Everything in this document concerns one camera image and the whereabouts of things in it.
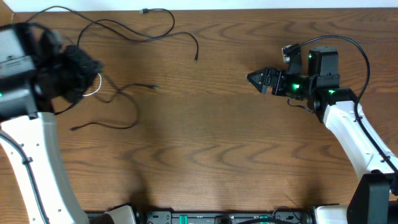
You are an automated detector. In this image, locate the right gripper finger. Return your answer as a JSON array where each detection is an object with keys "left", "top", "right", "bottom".
[
  {"left": 249, "top": 80, "right": 273, "bottom": 94},
  {"left": 247, "top": 67, "right": 275, "bottom": 82}
]

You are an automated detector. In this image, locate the white usb cable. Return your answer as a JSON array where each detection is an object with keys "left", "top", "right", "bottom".
[{"left": 82, "top": 73, "right": 103, "bottom": 97}]

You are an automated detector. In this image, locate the long black cable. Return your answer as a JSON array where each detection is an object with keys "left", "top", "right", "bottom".
[{"left": 54, "top": 73, "right": 160, "bottom": 131}]

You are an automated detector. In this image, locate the black usb cable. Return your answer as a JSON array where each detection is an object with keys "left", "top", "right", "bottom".
[{"left": 26, "top": 5, "right": 200, "bottom": 63}]

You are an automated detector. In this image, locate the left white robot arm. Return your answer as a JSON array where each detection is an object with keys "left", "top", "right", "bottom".
[{"left": 1, "top": 22, "right": 136, "bottom": 223}]

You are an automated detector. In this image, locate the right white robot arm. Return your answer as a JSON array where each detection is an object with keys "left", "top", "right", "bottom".
[{"left": 247, "top": 45, "right": 397, "bottom": 223}]

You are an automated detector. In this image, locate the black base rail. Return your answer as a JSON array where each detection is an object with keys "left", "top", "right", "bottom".
[{"left": 86, "top": 210, "right": 312, "bottom": 224}]

